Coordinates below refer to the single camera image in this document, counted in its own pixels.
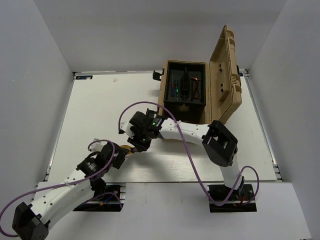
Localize large brown hex key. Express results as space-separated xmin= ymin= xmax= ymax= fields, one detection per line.
xmin=193 ymin=77 xmax=201 ymax=100

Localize black toolbox latch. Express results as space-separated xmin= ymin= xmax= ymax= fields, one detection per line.
xmin=152 ymin=70 xmax=164 ymax=81
xmin=145 ymin=108 xmax=159 ymax=120

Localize green black precision screwdriver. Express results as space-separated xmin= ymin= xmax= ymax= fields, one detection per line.
xmin=174 ymin=80 xmax=180 ymax=101

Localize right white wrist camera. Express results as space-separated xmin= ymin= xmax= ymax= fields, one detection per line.
xmin=118 ymin=121 xmax=132 ymax=136

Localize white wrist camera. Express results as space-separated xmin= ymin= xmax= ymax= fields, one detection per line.
xmin=118 ymin=121 xmax=132 ymax=136
xmin=87 ymin=138 xmax=107 ymax=153

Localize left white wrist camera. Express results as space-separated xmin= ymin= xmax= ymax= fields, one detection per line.
xmin=87 ymin=138 xmax=107 ymax=153

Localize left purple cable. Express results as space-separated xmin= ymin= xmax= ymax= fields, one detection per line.
xmin=0 ymin=139 xmax=123 ymax=237

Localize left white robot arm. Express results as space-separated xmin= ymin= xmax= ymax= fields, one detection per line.
xmin=12 ymin=142 xmax=130 ymax=240

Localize black toolbox latch far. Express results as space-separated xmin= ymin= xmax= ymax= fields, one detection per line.
xmin=152 ymin=70 xmax=164 ymax=81

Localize blue red handled screwdriver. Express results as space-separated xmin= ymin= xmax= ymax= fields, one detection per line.
xmin=170 ymin=74 xmax=176 ymax=98

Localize long brown hex key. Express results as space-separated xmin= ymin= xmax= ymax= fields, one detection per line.
xmin=190 ymin=76 xmax=198 ymax=102

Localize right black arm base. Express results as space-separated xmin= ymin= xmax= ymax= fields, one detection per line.
xmin=207 ymin=184 xmax=257 ymax=213

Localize black toolbox latch near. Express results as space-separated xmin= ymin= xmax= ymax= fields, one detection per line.
xmin=145 ymin=108 xmax=159 ymax=120

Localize tan plastic toolbox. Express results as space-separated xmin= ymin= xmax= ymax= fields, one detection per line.
xmin=152 ymin=25 xmax=242 ymax=124

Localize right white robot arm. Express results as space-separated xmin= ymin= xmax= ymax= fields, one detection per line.
xmin=120 ymin=111 xmax=244 ymax=200

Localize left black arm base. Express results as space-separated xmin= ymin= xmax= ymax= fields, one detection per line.
xmin=73 ymin=183 xmax=126 ymax=213

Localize yellow handled needle-nose pliers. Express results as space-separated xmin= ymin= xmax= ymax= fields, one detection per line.
xmin=120 ymin=145 xmax=133 ymax=155

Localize black toolbox inner tray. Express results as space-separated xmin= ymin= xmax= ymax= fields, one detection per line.
xmin=163 ymin=61 xmax=206 ymax=106

